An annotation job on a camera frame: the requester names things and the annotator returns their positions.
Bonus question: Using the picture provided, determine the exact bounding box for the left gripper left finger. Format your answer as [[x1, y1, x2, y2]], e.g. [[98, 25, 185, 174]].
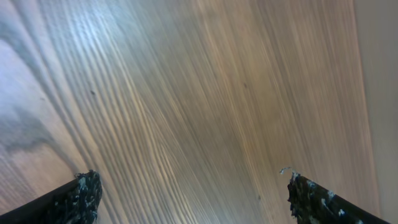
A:
[[1, 170, 103, 224]]

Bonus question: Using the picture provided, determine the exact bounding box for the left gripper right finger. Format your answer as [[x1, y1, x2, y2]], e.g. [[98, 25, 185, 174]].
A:
[[279, 167, 388, 224]]

